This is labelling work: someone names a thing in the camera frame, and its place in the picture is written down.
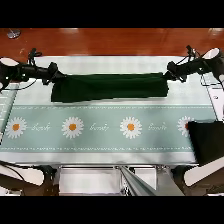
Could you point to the silver frame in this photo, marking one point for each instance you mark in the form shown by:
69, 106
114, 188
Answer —
140, 181

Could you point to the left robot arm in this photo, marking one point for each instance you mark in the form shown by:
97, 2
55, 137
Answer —
30, 71

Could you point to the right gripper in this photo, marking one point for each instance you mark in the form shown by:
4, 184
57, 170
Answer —
175, 70

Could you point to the dark green shirt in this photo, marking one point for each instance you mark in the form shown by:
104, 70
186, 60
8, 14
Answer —
110, 87

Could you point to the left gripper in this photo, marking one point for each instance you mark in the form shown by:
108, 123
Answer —
55, 72

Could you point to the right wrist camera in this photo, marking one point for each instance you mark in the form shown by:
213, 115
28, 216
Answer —
190, 52

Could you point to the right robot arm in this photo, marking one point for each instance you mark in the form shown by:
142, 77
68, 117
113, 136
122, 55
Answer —
201, 66

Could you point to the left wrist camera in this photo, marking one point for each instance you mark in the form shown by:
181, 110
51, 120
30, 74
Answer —
33, 55

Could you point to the black garment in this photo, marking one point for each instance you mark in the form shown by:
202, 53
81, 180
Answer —
208, 141

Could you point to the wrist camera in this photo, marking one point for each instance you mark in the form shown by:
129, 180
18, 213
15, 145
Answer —
190, 52
33, 55

